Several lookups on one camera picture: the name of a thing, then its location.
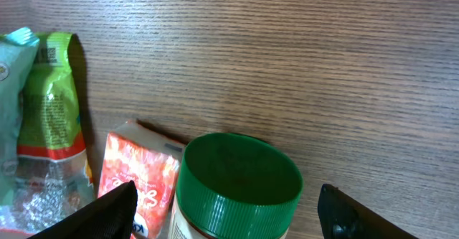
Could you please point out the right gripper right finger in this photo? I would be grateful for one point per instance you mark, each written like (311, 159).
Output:
(342, 217)

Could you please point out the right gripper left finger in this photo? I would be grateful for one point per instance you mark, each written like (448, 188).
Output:
(108, 217)

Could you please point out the red white tissue packet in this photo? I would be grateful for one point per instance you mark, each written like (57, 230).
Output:
(152, 161)

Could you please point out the green candy bag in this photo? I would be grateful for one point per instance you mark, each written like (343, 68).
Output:
(53, 179)

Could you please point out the green lid jar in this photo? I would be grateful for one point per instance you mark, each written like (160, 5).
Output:
(236, 187)

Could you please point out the teal snack packet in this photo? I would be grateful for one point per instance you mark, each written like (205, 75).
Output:
(18, 51)

